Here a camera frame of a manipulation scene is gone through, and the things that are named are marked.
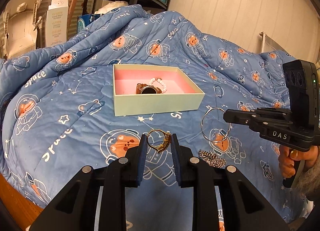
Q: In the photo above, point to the black camera box right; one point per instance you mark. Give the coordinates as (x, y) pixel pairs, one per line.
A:
(302, 82)

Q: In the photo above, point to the large silver hoop bangle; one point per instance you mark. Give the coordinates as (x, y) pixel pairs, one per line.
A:
(213, 127)

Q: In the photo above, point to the green box pink lining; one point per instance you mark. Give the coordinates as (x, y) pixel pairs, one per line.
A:
(179, 92)

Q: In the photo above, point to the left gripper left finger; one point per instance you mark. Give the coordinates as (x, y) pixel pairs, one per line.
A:
(125, 172)

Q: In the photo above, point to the blue astronaut bear quilt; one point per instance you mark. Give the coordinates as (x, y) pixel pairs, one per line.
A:
(57, 113)

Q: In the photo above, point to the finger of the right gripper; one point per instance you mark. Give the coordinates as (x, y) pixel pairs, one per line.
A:
(242, 117)

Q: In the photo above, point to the rose gold wristwatch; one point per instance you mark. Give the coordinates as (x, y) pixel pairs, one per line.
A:
(142, 88)

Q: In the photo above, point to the white tall carton box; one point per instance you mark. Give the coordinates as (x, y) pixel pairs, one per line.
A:
(56, 23)

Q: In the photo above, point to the white baby cradle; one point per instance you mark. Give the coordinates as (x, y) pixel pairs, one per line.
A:
(19, 24)

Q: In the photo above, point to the person's right hand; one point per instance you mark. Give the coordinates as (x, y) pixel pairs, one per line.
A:
(288, 157)

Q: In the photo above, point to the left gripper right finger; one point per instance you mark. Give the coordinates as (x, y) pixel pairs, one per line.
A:
(193, 172)

